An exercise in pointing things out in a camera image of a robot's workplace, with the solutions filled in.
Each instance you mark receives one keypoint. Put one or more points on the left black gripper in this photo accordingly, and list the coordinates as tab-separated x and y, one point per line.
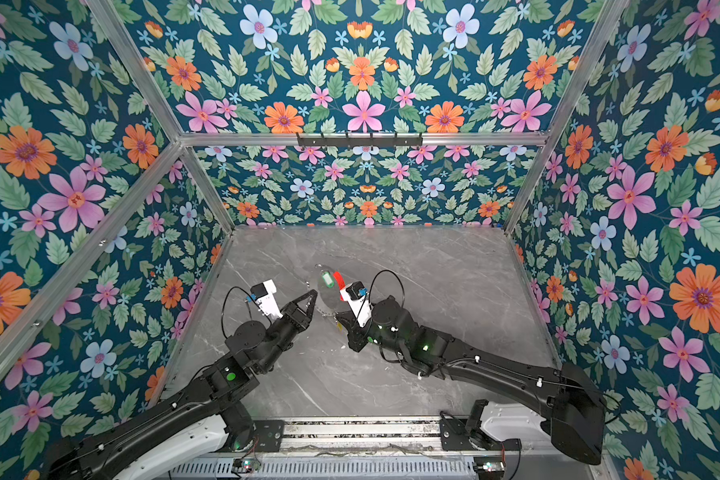
296	315

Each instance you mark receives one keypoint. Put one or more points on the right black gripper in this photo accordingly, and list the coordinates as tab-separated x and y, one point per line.
355	330

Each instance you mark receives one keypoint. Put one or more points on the metal keyring with red handle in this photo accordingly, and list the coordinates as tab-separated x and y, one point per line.
321	278

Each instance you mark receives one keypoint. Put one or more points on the green tagged key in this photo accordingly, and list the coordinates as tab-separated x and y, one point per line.
328	279

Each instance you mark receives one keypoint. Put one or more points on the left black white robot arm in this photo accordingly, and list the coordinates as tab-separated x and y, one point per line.
205	416

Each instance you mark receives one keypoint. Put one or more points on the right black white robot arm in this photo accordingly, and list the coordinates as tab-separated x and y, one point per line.
571	406

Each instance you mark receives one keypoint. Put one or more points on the left small circuit board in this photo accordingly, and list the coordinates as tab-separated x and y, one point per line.
242	466

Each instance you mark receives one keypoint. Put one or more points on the small circuit board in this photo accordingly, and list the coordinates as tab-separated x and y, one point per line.
488	469
242	466

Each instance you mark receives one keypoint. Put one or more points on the right small circuit board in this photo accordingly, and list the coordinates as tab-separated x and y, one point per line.
488	469

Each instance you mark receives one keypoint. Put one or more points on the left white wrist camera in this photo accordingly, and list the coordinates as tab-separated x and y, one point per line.
263	295

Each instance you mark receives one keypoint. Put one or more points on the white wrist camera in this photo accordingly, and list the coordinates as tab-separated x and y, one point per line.
263	295
356	295

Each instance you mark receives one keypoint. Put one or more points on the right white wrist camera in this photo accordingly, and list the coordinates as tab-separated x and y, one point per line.
356	295

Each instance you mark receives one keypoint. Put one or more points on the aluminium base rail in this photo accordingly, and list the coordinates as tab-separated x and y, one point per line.
384	448

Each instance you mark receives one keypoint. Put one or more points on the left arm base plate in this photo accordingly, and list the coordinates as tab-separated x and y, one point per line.
266	437

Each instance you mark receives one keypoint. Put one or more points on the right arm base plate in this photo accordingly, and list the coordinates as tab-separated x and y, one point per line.
455	435

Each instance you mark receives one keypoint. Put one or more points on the black hook rail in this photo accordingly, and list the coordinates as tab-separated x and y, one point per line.
347	140

